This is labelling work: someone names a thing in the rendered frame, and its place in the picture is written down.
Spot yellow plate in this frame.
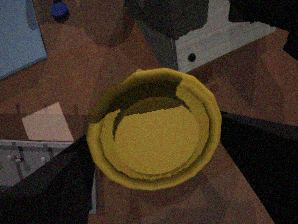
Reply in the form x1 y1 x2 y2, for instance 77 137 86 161
86 68 222 190

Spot blue rectangular mat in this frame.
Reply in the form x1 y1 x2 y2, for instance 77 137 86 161
0 0 48 79

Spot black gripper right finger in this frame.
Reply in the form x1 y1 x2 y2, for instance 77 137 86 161
220 111 298 224

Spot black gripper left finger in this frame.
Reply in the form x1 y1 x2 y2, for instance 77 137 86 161
0 135 94 224

